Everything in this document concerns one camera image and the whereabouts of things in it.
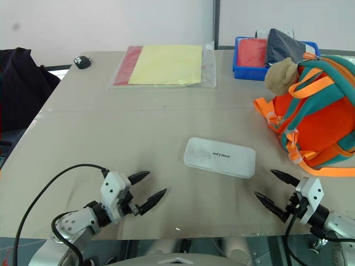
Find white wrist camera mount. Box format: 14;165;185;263
100;171;131;223
295;177;325;226

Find white rectangular case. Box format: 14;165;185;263
182;136;257;180

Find dark grey fabric pouch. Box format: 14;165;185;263
264;28;315;68

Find black paw print pouch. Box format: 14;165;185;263
73;55;94;70

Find dark rounded robot torso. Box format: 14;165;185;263
91;237;253;266

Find orange and teal backpack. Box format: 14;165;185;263
253;52;355;178

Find grey vertical pole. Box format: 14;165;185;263
212;0;220;51

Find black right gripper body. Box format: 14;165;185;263
282;185;305;223

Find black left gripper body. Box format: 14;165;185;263
118;180;140;218

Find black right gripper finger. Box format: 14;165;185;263
270;169;301;190
252;190;290;223

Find red cloth pouch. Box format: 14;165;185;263
237;38;268;69

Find clear plastic document sleeve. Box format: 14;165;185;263
107;40;217;90

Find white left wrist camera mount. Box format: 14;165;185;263
100;171;131;223

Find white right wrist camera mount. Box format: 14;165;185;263
295;177;325;226

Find black fabric bag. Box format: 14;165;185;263
0;47;62;146

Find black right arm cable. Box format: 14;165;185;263
284;209;308;266

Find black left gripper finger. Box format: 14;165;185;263
129;171;151;186
135;188;168;217

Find blue plastic bin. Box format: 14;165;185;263
232;35;320;82

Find yellow paper sheet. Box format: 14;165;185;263
128;44;204;85

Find red paper sheet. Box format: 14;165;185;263
113;45;144;86

